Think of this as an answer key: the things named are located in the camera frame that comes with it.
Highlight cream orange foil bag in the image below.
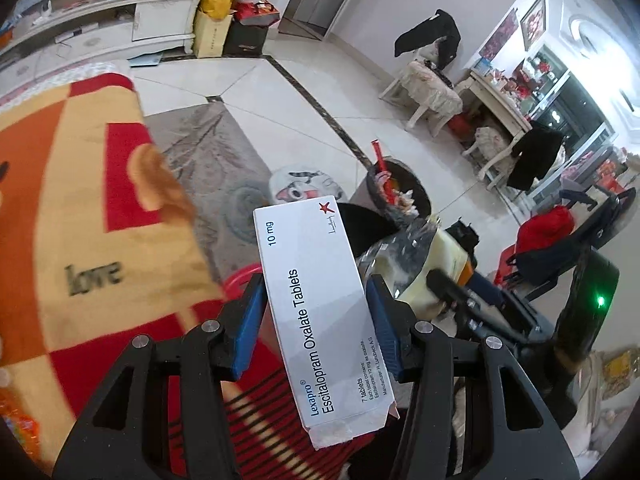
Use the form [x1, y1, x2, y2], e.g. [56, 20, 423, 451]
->
[357, 216, 474, 321]

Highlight white chair with jacket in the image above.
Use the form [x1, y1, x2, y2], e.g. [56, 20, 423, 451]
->
[378, 9, 463, 136]

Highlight red orange patterned blanket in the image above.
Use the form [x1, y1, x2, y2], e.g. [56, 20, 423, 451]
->
[0, 71, 381, 480]

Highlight white dressing table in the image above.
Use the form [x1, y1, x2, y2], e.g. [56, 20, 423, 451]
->
[454, 69, 534, 191]

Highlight black trash bin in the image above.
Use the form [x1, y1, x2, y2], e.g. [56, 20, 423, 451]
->
[337, 203, 399, 259]

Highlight dark floor waste basket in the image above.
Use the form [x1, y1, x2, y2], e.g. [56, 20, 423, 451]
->
[364, 157, 432, 228]

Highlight white TV cabinet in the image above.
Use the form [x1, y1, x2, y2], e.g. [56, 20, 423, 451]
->
[1, 0, 201, 96]

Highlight white medicine box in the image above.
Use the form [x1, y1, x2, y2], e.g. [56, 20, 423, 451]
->
[254, 196, 396, 450]

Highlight cat face stool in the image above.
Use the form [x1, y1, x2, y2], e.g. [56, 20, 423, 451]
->
[269, 165, 348, 205]

